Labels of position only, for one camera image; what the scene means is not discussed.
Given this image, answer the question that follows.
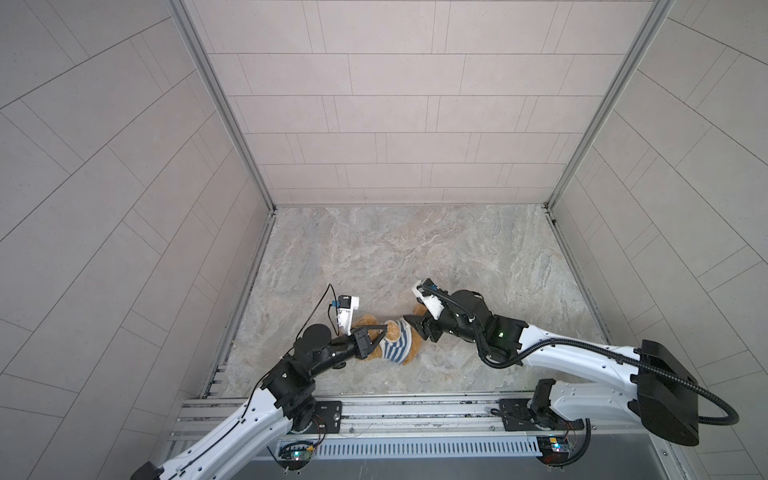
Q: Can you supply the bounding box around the blue white striped knit sweater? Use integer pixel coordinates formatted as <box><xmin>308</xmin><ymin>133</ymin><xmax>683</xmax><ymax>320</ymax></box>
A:
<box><xmin>380</xmin><ymin>319</ymin><xmax>414</xmax><ymax>365</ymax></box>

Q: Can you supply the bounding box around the small circuit board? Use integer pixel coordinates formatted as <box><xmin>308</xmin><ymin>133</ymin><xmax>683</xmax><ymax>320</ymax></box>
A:
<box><xmin>278</xmin><ymin>440</ymin><xmax>317</xmax><ymax>463</ymax></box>
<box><xmin>536</xmin><ymin>436</ymin><xmax>572</xmax><ymax>465</ymax></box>

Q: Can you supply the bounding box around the aluminium corner post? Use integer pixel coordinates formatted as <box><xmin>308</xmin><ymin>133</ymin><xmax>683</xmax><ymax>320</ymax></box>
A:
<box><xmin>167</xmin><ymin>0</ymin><xmax>276</xmax><ymax>216</ymax></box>
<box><xmin>544</xmin><ymin>0</ymin><xmax>675</xmax><ymax>216</ymax></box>

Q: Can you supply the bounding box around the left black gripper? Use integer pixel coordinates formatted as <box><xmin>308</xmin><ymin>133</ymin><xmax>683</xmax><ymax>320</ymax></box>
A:
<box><xmin>303</xmin><ymin>328</ymin><xmax>387</xmax><ymax>380</ymax></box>

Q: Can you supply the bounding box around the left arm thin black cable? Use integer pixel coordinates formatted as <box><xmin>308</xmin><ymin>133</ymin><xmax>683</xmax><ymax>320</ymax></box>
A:
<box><xmin>173</xmin><ymin>283</ymin><xmax>341</xmax><ymax>469</ymax></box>

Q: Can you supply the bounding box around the brown teddy bear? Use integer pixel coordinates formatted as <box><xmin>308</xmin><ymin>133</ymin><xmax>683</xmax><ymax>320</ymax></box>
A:
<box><xmin>353</xmin><ymin>314</ymin><xmax>424</xmax><ymax>365</ymax></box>

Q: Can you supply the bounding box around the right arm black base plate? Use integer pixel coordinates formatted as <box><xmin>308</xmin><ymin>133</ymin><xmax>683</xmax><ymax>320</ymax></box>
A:
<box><xmin>491</xmin><ymin>399</ymin><xmax>585</xmax><ymax>432</ymax></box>

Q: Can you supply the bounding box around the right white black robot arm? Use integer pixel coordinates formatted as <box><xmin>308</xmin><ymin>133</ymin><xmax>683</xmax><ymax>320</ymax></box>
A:
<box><xmin>407</xmin><ymin>283</ymin><xmax>701</xmax><ymax>446</ymax></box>

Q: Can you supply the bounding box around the right aluminium corner post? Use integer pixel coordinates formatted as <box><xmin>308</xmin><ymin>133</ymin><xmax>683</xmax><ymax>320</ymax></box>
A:
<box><xmin>544</xmin><ymin>0</ymin><xmax>675</xmax><ymax>216</ymax></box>

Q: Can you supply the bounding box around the right small circuit board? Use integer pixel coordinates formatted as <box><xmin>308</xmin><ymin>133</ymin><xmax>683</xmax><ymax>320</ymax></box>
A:
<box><xmin>536</xmin><ymin>436</ymin><xmax>572</xmax><ymax>465</ymax></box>

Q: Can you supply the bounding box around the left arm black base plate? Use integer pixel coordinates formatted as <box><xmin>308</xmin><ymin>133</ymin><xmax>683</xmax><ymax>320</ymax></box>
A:
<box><xmin>292</xmin><ymin>401</ymin><xmax>343</xmax><ymax>434</ymax></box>

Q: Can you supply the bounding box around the aluminium mounting rail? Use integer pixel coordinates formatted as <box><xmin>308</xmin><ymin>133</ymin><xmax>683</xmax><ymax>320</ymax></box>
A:
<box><xmin>168</xmin><ymin>392</ymin><xmax>649</xmax><ymax>448</ymax></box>

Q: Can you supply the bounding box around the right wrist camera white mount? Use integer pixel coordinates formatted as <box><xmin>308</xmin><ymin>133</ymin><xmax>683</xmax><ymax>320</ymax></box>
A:
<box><xmin>412</xmin><ymin>278</ymin><xmax>445</xmax><ymax>320</ymax></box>

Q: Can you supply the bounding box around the white ventilation grille strip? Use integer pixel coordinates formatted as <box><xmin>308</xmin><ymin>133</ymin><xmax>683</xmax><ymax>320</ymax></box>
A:
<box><xmin>312</xmin><ymin>436</ymin><xmax>543</xmax><ymax>460</ymax></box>

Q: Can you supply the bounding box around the left aluminium corner post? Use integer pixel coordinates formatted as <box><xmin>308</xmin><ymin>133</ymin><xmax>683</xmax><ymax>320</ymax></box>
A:
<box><xmin>167</xmin><ymin>0</ymin><xmax>276</xmax><ymax>216</ymax></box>

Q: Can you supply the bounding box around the left small circuit board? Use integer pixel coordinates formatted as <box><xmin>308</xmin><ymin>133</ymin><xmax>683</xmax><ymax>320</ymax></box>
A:
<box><xmin>278</xmin><ymin>440</ymin><xmax>317</xmax><ymax>463</ymax></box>

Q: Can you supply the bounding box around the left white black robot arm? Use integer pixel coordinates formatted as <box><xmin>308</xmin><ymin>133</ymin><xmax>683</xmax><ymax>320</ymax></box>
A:
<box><xmin>131</xmin><ymin>324</ymin><xmax>387</xmax><ymax>479</ymax></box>

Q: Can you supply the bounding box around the black corrugated cable conduit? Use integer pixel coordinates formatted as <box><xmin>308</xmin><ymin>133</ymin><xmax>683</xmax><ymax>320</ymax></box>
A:
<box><xmin>419</xmin><ymin>284</ymin><xmax>740</xmax><ymax>427</ymax></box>

